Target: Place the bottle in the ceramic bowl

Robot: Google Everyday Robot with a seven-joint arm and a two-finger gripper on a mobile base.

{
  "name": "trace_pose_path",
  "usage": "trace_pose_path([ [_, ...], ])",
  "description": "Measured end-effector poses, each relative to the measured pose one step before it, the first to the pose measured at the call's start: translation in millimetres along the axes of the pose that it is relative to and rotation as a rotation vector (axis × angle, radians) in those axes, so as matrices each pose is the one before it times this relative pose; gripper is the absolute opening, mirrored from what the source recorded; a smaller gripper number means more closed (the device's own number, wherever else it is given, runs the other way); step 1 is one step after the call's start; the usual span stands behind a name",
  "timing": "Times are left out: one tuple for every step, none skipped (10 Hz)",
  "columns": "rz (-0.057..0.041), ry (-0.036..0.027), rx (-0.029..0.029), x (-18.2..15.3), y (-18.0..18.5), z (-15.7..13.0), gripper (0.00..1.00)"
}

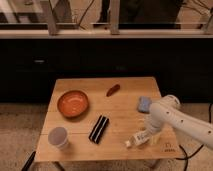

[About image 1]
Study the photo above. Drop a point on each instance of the wooden table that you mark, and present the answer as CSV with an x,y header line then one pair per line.
x,y
124,121

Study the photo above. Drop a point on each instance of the black white striped block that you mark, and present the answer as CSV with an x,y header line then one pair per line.
x,y
98,129

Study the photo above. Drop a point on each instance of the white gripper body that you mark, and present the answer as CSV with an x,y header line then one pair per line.
x,y
153,127

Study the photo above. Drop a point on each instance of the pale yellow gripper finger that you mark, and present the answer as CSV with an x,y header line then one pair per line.
x,y
154,139

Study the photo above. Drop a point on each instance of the dark cabinet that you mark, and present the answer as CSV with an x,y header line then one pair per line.
x,y
30,67

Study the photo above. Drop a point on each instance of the orange ceramic bowl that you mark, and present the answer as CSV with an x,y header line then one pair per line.
x,y
73,103

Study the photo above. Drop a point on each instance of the blue sponge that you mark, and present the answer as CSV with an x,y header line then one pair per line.
x,y
144,104

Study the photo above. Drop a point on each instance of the black table leg bar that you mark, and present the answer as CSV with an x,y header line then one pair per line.
x,y
29,162

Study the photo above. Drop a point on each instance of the red sausage toy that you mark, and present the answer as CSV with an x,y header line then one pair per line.
x,y
112,90

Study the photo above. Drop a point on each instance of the clear plastic bottle white label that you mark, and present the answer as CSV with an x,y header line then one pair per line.
x,y
137,139

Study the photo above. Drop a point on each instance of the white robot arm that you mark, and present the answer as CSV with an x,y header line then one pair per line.
x,y
167,111

